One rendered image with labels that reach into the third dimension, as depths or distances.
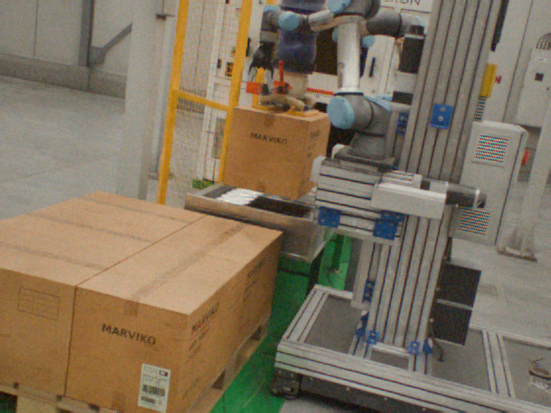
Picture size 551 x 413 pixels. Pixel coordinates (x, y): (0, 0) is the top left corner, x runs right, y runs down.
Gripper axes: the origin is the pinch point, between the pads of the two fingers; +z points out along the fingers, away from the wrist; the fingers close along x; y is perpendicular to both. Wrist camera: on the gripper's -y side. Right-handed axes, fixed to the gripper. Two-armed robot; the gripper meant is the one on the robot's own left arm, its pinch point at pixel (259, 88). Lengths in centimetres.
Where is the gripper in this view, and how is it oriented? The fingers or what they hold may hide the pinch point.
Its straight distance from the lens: 303.7
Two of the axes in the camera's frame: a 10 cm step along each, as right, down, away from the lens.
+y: 2.5, -1.8, 9.5
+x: -9.5, -2.1, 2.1
